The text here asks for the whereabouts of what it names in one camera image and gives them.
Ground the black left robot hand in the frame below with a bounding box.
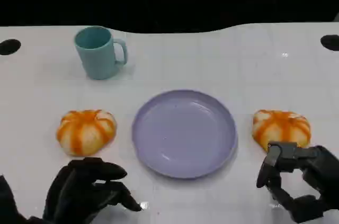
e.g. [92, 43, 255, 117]
[42, 157, 142, 224]

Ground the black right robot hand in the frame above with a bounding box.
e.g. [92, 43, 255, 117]
[256, 141, 339, 223]

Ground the orange and white bread roll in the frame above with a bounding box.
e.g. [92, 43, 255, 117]
[56, 109, 118, 157]
[252, 109, 311, 152]

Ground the lilac plate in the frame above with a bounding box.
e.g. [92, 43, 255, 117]
[131, 89, 238, 180]

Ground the black table grommet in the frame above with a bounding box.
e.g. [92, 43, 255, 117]
[320, 34, 339, 51]
[0, 39, 22, 56]

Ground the pale green mug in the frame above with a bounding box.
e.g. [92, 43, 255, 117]
[74, 26, 128, 80]

